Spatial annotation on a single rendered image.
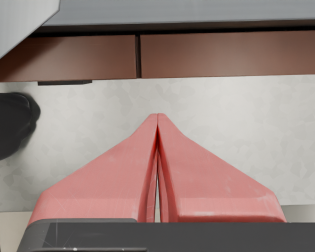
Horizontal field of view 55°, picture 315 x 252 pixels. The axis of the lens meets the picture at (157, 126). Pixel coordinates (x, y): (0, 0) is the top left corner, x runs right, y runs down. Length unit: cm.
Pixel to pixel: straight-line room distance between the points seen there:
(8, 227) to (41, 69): 79
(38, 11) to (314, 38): 24
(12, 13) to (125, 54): 10
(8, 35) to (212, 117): 29
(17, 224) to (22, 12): 83
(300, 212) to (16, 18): 125
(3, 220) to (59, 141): 61
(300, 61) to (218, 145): 19
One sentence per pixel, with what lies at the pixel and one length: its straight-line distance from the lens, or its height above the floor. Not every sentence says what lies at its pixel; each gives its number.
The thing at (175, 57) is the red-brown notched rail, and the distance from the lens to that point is 29.
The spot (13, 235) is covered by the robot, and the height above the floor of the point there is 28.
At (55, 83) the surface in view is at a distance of 36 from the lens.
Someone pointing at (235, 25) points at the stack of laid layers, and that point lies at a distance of 28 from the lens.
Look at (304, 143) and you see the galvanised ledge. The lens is 50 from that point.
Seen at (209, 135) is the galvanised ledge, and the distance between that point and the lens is 45.
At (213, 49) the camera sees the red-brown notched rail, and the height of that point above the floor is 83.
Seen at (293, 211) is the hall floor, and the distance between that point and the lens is 135.
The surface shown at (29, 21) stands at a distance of 27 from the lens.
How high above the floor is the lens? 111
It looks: 80 degrees down
